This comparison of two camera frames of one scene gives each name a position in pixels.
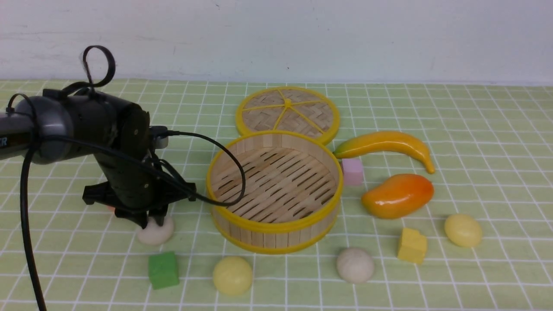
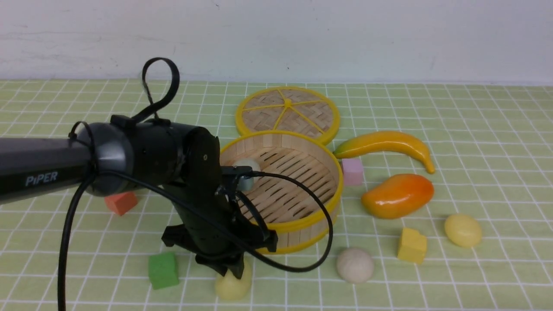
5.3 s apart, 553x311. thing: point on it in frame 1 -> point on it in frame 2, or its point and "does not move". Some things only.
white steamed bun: (154, 234) -> (248, 162)
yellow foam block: (412, 246) does not move
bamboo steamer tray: (293, 195) does not move
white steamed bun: (355, 265) does not move
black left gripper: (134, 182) -> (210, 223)
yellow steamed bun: (463, 230) does not move
